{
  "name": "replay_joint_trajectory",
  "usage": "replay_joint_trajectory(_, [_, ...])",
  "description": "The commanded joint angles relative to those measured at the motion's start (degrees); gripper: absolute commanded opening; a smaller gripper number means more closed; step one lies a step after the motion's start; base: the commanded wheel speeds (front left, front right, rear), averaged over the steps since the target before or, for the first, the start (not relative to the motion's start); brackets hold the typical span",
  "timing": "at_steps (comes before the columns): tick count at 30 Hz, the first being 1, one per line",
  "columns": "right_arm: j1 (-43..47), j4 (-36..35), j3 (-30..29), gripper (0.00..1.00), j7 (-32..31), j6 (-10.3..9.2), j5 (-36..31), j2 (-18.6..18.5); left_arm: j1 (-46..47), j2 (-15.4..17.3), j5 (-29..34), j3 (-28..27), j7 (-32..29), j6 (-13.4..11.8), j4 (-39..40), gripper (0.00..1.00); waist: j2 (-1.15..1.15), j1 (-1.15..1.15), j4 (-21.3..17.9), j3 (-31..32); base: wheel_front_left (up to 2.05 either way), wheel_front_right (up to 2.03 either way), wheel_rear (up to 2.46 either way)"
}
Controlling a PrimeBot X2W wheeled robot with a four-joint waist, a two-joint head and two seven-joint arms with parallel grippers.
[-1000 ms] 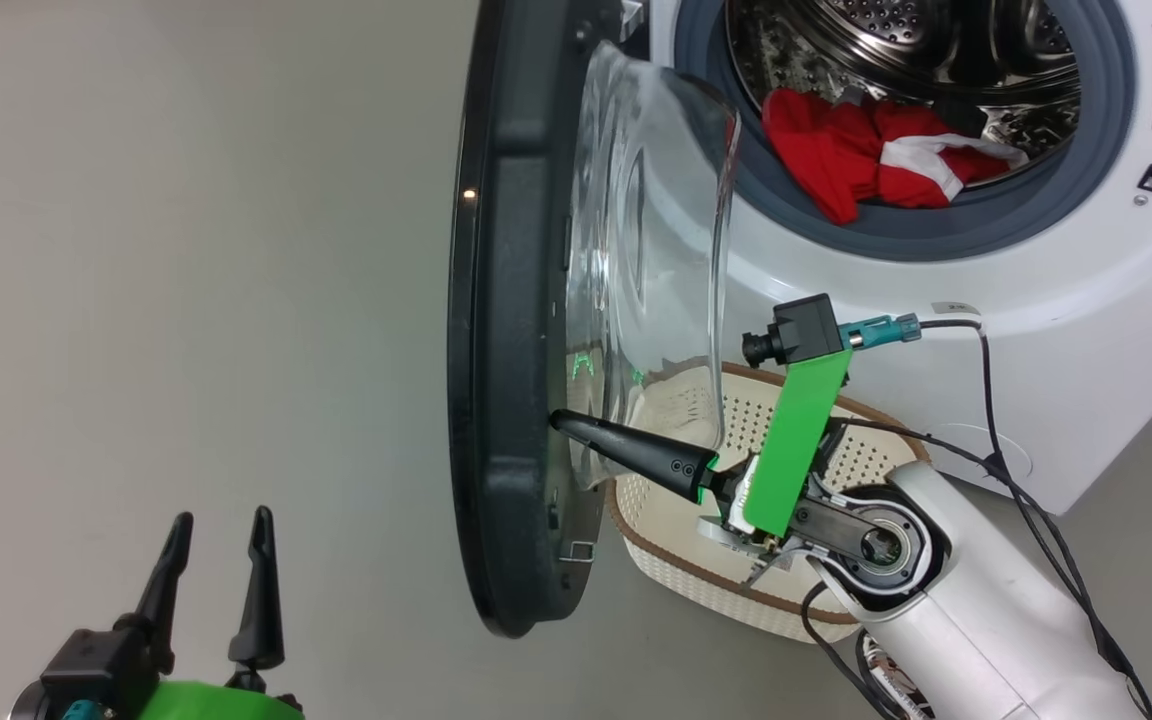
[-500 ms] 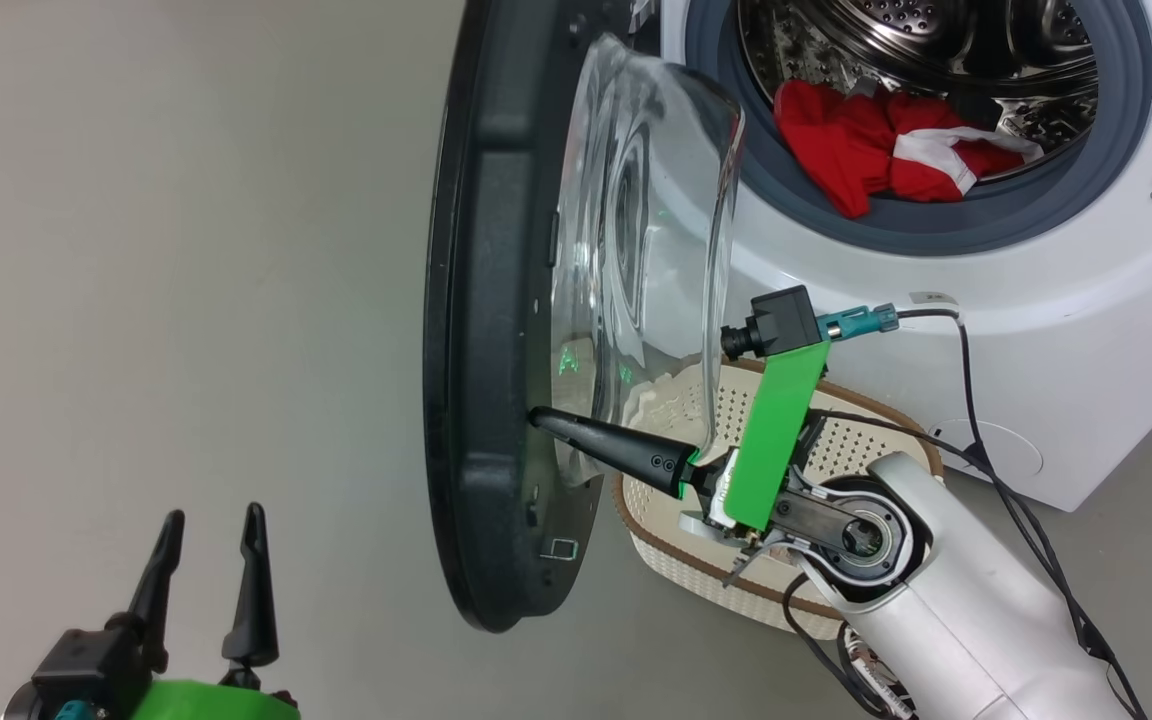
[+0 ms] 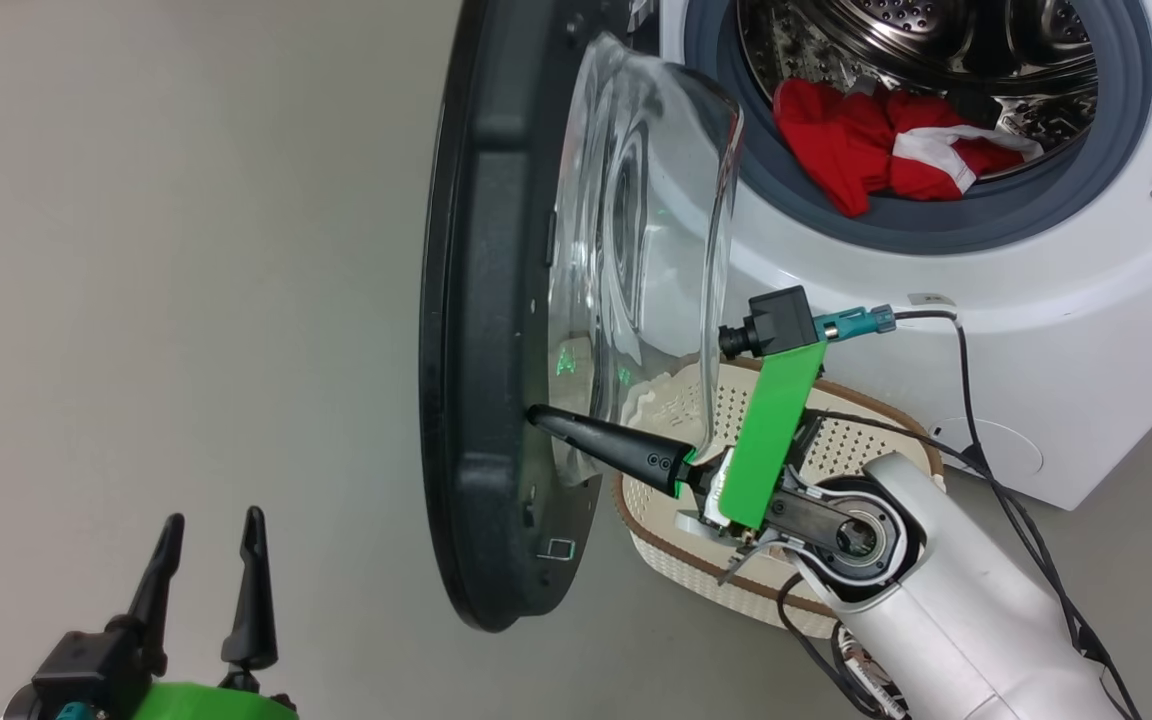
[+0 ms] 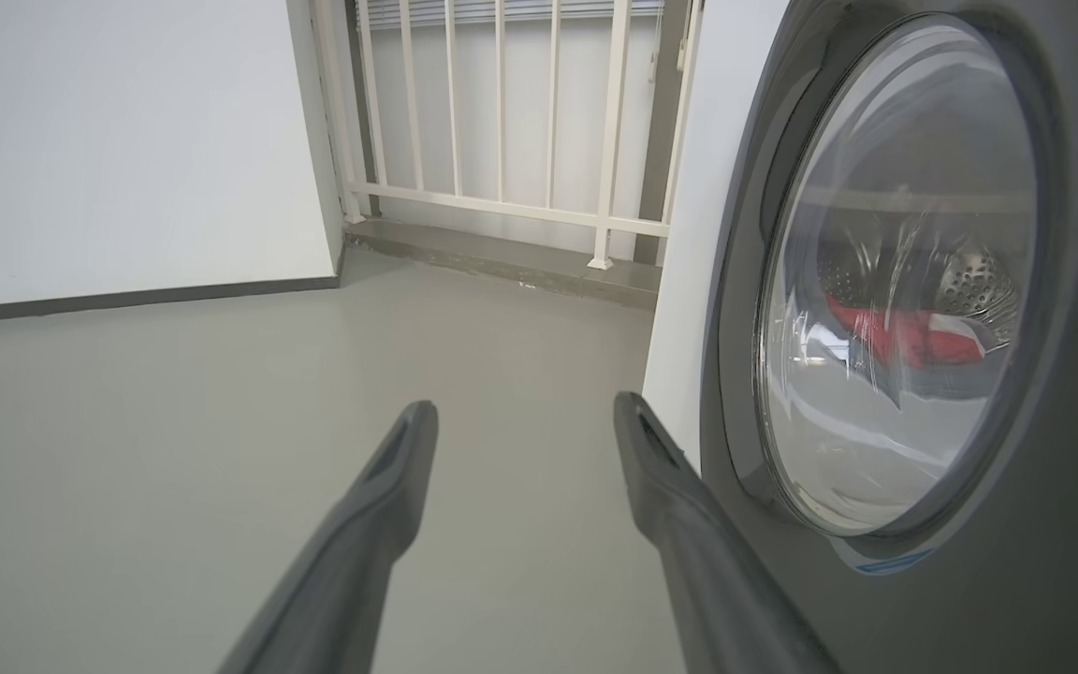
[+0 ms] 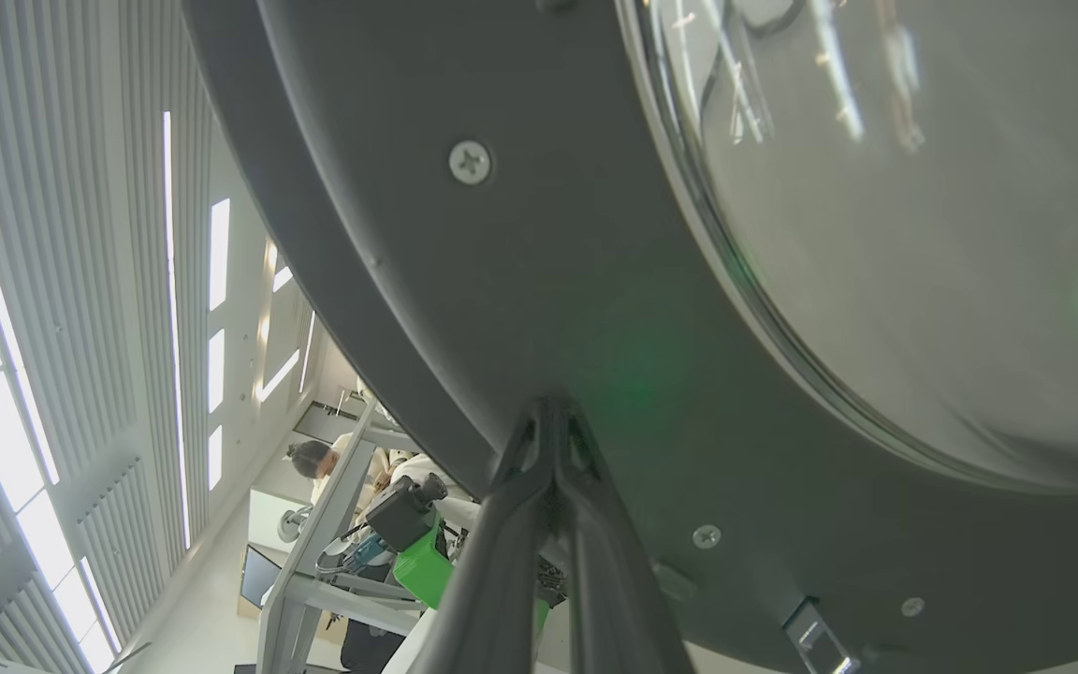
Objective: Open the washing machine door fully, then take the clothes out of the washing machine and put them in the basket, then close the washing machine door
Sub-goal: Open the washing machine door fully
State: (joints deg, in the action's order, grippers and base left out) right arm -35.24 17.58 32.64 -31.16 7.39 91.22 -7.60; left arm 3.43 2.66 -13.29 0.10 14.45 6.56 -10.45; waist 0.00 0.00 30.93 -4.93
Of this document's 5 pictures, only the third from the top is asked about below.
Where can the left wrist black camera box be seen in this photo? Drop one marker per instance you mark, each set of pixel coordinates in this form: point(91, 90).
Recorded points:
point(86, 665)

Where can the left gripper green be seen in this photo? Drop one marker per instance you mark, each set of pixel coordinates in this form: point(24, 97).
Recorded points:
point(216, 702)

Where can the stainless steel washer drum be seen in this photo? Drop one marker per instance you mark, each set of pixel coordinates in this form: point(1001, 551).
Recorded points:
point(936, 40)

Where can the plain red garment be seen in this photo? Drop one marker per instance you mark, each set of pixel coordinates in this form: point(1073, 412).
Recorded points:
point(831, 140)

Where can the left camera teal connector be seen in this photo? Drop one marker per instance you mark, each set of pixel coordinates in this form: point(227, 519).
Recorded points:
point(76, 711)

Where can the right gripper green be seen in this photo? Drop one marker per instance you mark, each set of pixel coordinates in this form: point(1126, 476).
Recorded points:
point(766, 450)

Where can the red garment with white stripes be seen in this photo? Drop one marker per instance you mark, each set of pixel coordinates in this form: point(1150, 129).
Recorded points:
point(946, 150)

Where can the black round glass washer door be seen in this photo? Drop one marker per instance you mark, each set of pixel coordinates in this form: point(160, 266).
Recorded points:
point(496, 300)

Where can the right camera teal connector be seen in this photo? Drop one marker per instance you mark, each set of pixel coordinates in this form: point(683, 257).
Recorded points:
point(851, 323)

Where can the white front-load washing machine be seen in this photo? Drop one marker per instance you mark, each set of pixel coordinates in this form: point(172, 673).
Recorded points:
point(1086, 330)

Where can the round drain filter cover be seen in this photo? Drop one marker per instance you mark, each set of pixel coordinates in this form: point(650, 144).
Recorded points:
point(1011, 450)

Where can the camera teal connector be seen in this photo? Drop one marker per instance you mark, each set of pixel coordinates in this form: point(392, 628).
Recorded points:
point(76, 711)
point(851, 323)

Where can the cream perforated laundry basket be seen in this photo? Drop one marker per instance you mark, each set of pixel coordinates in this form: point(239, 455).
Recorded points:
point(866, 440)

